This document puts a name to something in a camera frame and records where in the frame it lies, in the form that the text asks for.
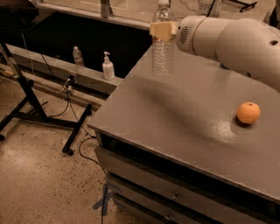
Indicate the white pump soap dispenser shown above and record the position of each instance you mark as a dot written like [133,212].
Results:
[108,68]

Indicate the small water bottle on ledge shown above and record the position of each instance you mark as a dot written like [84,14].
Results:
[78,59]

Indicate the grey drawer cabinet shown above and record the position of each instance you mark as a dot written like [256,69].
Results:
[183,180]

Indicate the white machine with cable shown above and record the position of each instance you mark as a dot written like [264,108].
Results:
[209,8]

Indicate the clear plastic water bottle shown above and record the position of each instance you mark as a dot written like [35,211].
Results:
[162,52]

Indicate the black wheeled stand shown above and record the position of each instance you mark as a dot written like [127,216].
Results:
[30,108]

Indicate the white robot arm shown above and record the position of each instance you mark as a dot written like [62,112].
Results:
[246,46]

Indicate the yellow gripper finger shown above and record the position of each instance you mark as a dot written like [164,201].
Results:
[165,31]

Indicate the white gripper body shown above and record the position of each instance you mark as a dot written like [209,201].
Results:
[185,34]

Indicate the orange fruit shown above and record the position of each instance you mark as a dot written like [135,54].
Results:
[248,112]

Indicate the grey metal ledge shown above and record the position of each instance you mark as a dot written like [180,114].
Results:
[86,77]

